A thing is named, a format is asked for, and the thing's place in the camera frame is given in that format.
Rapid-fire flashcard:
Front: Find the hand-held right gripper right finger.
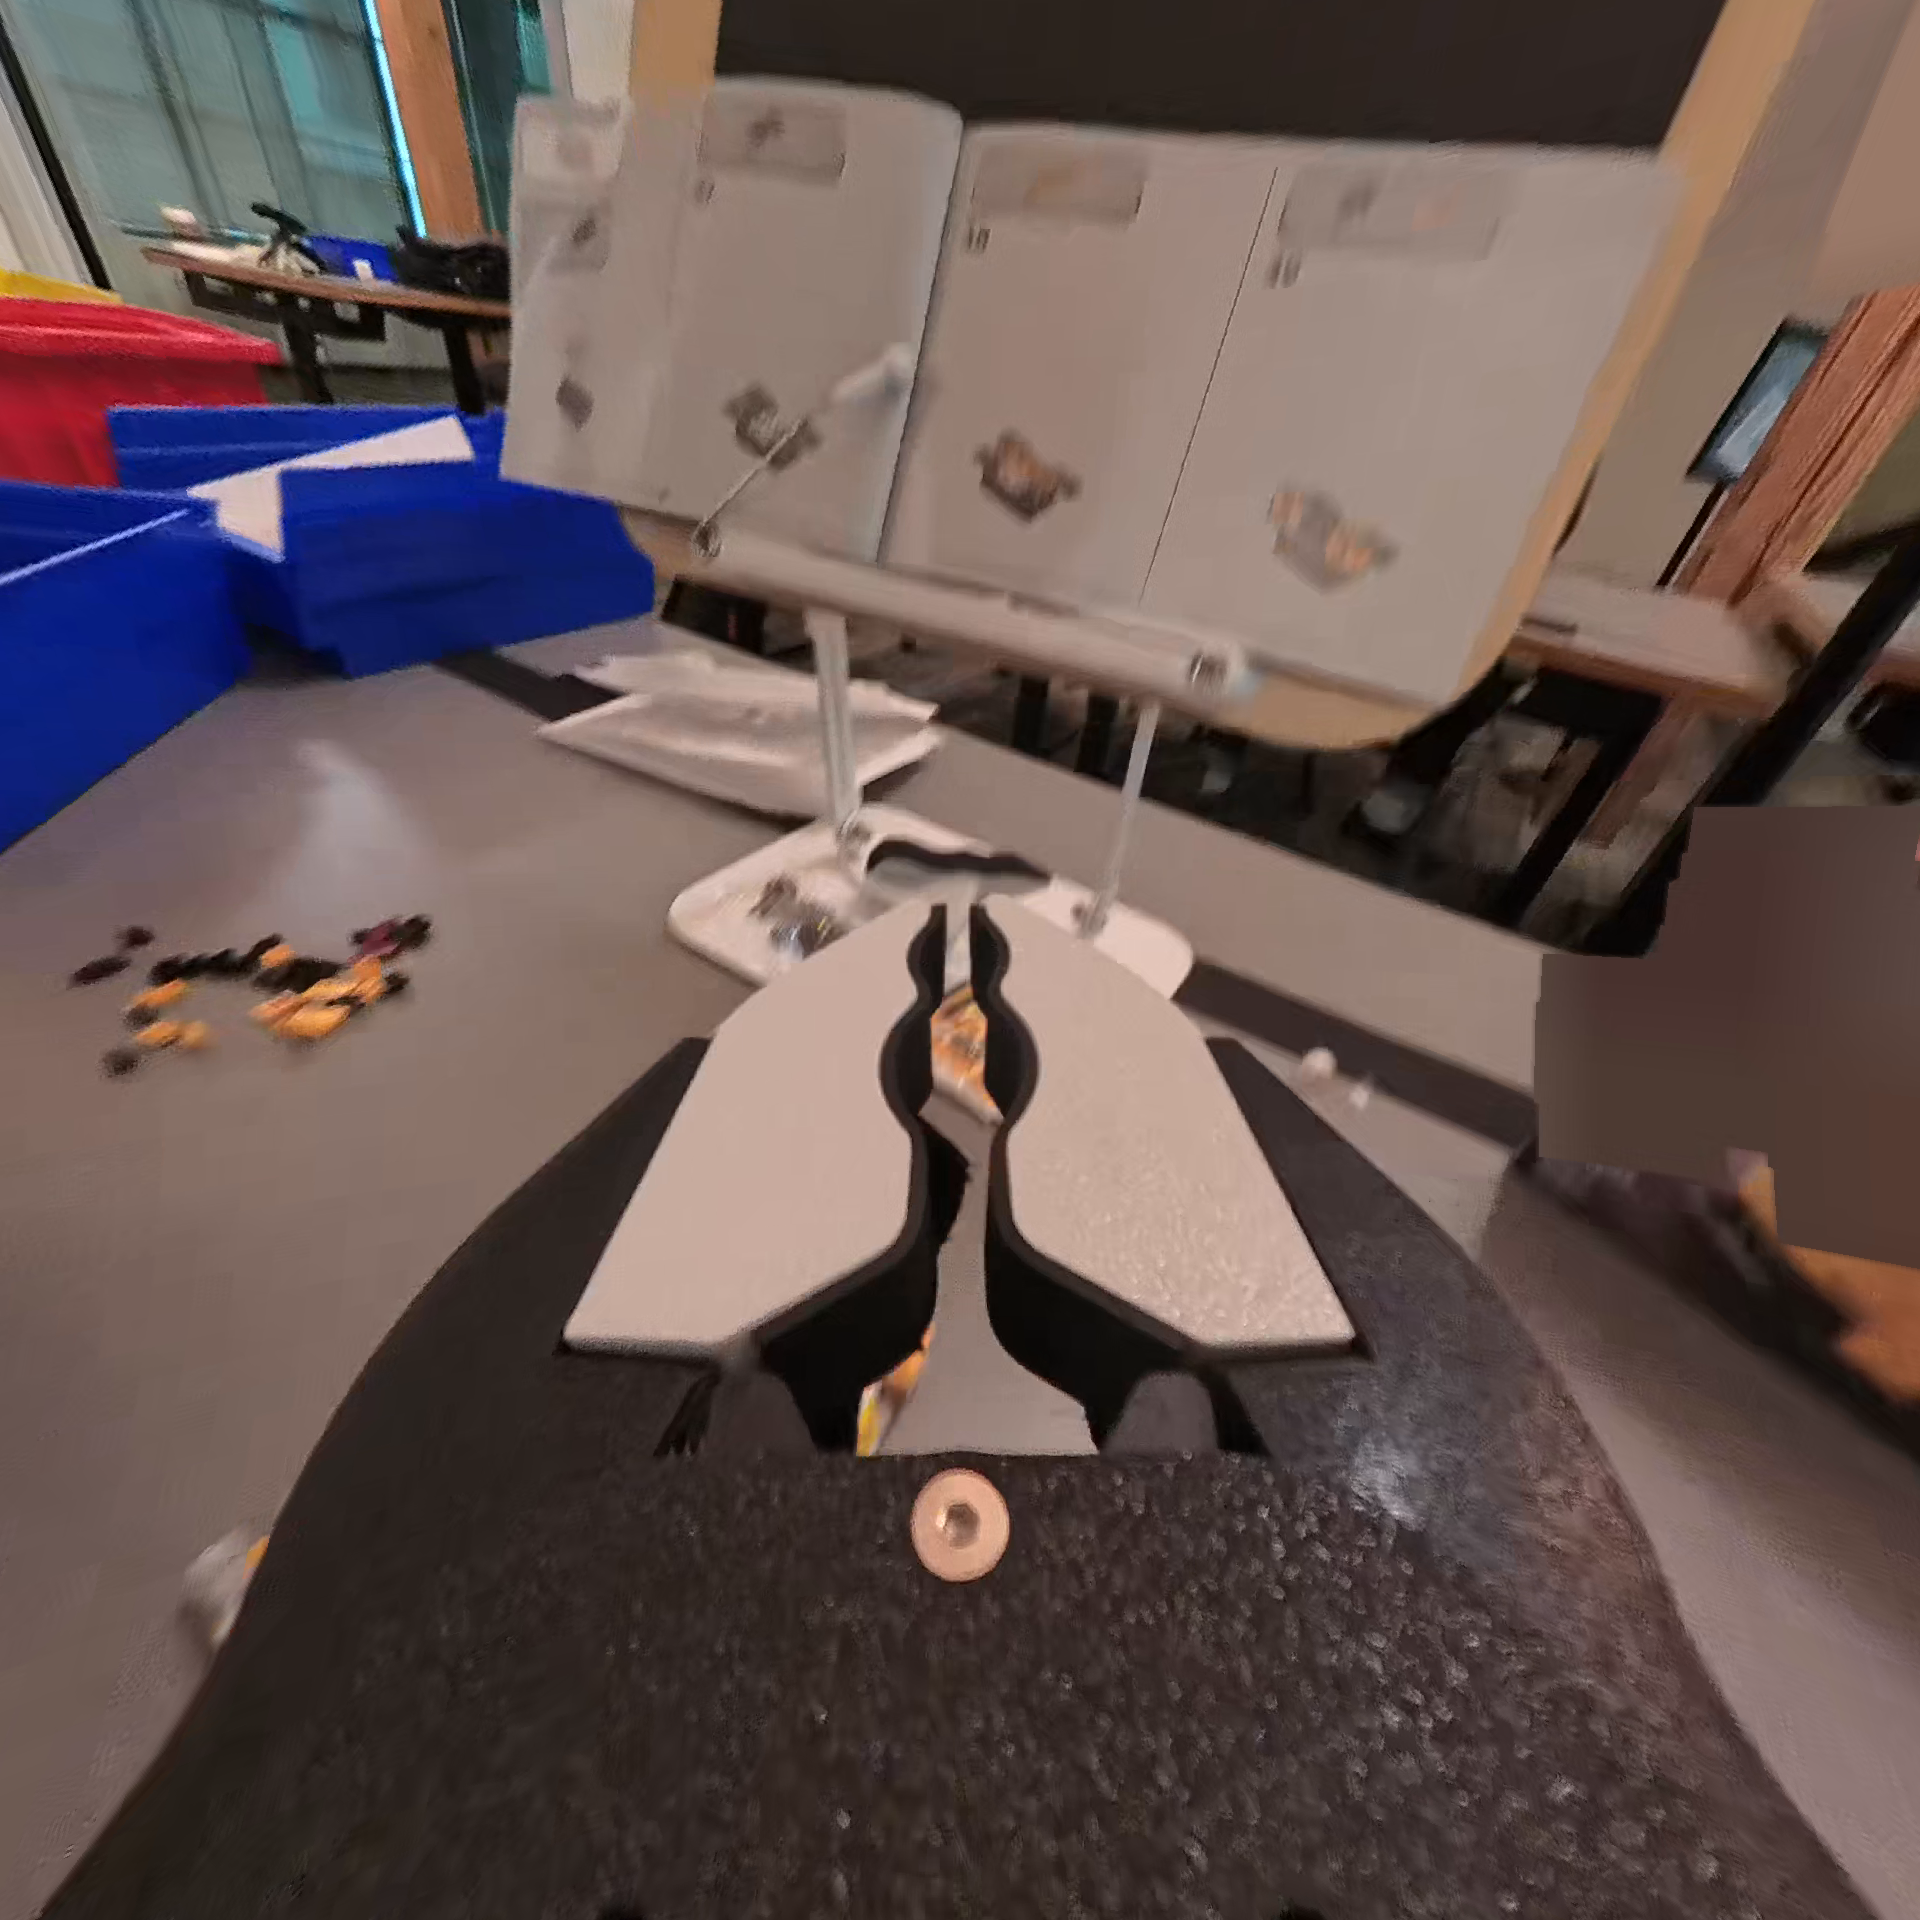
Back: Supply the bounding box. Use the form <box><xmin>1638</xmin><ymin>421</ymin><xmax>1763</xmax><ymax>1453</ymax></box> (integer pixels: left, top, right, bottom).
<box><xmin>967</xmin><ymin>894</ymin><xmax>1356</xmax><ymax>1454</ymax></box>

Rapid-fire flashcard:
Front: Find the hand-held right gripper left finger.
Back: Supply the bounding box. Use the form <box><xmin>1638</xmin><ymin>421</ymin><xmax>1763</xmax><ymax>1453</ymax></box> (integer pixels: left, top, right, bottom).
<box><xmin>564</xmin><ymin>901</ymin><xmax>975</xmax><ymax>1454</ymax></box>

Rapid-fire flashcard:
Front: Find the toy brick car model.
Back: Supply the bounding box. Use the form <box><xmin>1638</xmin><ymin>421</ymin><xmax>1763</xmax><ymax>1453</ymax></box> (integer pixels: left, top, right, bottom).
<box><xmin>176</xmin><ymin>990</ymin><xmax>1009</xmax><ymax>1649</ymax></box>

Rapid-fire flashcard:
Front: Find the grey desk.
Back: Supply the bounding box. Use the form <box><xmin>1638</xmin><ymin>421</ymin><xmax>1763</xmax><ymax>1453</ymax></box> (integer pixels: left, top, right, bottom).
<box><xmin>0</xmin><ymin>653</ymin><xmax>1920</xmax><ymax>1920</ymax></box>

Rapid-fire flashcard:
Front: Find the wooden background desk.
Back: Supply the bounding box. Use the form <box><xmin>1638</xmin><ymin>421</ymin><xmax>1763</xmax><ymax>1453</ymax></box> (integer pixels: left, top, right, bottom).
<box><xmin>139</xmin><ymin>244</ymin><xmax>516</xmax><ymax>418</ymax></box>

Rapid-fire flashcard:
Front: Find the clear bag of dark parts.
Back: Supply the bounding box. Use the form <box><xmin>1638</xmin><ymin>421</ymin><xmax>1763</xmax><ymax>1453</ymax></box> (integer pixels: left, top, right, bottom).
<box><xmin>747</xmin><ymin>874</ymin><xmax>860</xmax><ymax>967</ymax></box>

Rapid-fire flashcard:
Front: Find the loose grey wedge black edge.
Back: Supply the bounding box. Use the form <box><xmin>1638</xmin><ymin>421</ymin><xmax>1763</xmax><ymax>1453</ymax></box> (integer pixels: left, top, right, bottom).
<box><xmin>858</xmin><ymin>834</ymin><xmax>1049</xmax><ymax>907</ymax></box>

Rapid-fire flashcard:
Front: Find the pile of small loose bricks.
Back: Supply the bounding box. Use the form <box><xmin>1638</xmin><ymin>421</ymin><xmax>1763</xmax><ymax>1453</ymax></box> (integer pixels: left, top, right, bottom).
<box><xmin>64</xmin><ymin>913</ymin><xmax>441</xmax><ymax>1086</ymax></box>

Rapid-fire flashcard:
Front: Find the black toy box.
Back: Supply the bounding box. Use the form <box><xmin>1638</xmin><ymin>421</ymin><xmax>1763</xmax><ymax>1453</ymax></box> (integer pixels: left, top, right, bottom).
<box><xmin>1482</xmin><ymin>1144</ymin><xmax>1920</xmax><ymax>1408</ymax></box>

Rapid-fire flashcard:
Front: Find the white stand with wooden board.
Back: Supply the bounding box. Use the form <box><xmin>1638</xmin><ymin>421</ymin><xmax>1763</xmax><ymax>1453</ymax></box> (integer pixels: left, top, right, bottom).
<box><xmin>612</xmin><ymin>0</ymin><xmax>1820</xmax><ymax>996</ymax></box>

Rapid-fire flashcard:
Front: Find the wooden side table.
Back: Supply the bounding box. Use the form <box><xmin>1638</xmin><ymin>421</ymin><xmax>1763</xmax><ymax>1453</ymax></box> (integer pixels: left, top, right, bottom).
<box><xmin>1512</xmin><ymin>566</ymin><xmax>1920</xmax><ymax>936</ymax></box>

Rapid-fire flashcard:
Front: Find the white paper sheet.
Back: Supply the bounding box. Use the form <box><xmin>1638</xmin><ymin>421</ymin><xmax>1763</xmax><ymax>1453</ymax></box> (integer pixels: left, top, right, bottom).
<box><xmin>184</xmin><ymin>414</ymin><xmax>474</xmax><ymax>560</ymax></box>

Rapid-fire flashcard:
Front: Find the instruction booklet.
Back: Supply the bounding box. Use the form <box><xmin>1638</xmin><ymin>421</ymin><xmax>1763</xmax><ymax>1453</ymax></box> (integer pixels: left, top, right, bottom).
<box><xmin>497</xmin><ymin>78</ymin><xmax>1692</xmax><ymax>711</ymax></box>

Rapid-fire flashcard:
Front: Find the black bag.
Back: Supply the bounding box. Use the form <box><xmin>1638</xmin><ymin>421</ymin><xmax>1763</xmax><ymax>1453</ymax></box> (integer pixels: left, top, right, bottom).
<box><xmin>390</xmin><ymin>224</ymin><xmax>516</xmax><ymax>298</ymax></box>

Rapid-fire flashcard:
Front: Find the dark framed screen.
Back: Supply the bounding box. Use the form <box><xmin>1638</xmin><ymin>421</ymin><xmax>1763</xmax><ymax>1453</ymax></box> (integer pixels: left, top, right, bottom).
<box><xmin>1685</xmin><ymin>316</ymin><xmax>1837</xmax><ymax>486</ymax></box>

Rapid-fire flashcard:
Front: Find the red plastic bin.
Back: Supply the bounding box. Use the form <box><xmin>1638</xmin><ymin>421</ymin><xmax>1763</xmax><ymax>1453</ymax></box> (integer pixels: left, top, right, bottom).
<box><xmin>0</xmin><ymin>295</ymin><xmax>288</xmax><ymax>493</ymax></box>

